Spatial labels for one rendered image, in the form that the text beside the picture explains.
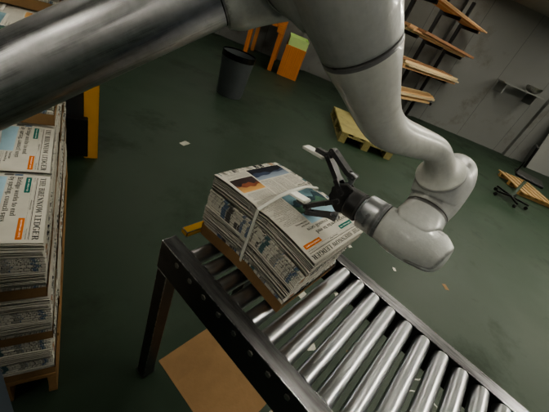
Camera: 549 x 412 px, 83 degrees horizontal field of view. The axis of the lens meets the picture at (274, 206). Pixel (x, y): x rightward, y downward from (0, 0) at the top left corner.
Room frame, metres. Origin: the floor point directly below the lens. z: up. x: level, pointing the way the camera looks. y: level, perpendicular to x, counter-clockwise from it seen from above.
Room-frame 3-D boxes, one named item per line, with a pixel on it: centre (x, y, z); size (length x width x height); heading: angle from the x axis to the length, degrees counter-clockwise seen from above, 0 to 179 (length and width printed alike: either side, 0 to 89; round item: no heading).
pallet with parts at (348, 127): (5.42, -0.81, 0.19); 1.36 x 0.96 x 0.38; 7
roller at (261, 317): (0.72, -0.17, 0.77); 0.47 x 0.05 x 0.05; 151
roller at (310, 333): (0.66, -0.28, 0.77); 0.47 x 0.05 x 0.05; 151
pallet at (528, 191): (6.61, -4.53, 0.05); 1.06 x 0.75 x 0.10; 7
